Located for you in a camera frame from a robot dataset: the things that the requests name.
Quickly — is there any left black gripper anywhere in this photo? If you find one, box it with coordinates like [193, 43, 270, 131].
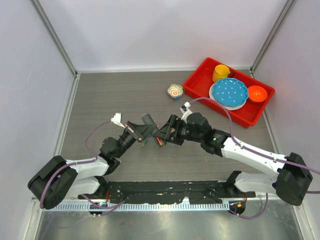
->
[114, 121, 156, 159]

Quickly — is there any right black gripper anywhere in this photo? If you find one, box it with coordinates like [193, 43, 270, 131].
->
[154, 114, 203, 146]

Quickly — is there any red battery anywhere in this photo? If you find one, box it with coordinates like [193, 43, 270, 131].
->
[156, 138, 164, 148]

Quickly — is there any black remote control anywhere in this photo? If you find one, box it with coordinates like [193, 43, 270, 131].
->
[141, 113, 167, 148]

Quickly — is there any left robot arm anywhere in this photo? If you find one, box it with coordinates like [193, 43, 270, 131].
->
[27, 120, 158, 210]

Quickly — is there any small patterned bowl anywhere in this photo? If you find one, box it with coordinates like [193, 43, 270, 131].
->
[166, 83, 184, 99]

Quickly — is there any red plastic tray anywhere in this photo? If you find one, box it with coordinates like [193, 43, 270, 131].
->
[183, 57, 275, 128]

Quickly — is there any blue dotted plate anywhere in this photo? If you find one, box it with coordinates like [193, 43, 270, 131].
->
[213, 77, 249, 107]

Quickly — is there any yellow mug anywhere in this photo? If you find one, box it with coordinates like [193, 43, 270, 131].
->
[212, 64, 235, 83]

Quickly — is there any orange bowl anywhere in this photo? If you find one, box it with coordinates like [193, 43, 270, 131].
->
[248, 85, 268, 103]

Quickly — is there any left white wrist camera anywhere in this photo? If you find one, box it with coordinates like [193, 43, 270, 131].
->
[110, 112, 126, 129]

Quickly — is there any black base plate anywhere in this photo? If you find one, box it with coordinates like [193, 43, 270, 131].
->
[106, 180, 256, 205]

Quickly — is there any white cable duct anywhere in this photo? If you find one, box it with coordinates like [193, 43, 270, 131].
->
[43, 201, 230, 212]

